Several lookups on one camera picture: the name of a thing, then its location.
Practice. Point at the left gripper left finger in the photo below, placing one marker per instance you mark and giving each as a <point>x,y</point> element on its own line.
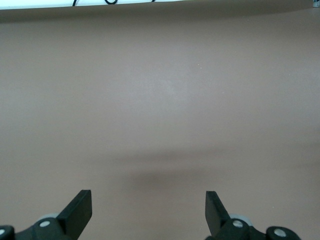
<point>75,217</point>

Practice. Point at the brown table cover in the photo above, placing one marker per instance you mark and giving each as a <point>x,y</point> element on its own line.
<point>160,100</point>

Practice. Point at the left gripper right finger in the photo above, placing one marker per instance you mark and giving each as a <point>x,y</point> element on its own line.
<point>217,217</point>

